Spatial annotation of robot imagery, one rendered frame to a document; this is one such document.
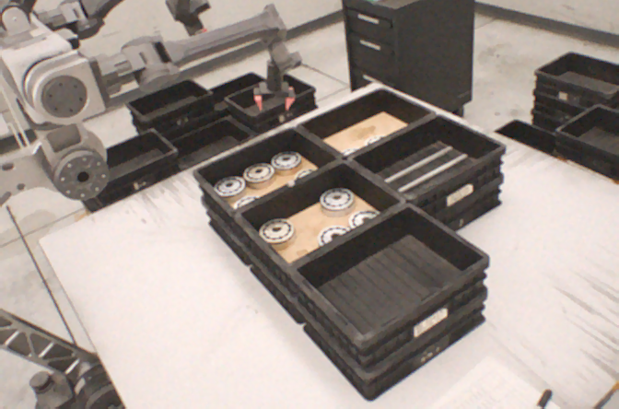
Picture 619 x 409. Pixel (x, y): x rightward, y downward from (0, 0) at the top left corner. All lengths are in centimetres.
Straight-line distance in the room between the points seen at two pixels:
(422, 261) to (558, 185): 68
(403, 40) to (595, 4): 205
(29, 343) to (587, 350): 159
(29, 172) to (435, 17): 229
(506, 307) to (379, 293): 36
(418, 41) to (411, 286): 197
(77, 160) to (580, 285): 138
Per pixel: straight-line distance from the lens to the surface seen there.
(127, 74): 134
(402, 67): 325
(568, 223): 197
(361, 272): 158
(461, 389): 151
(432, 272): 158
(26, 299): 324
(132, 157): 301
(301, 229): 174
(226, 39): 147
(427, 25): 331
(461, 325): 155
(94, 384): 211
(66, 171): 164
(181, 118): 318
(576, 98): 304
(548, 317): 168
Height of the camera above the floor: 193
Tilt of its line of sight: 34 degrees down
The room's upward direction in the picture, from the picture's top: 9 degrees counter-clockwise
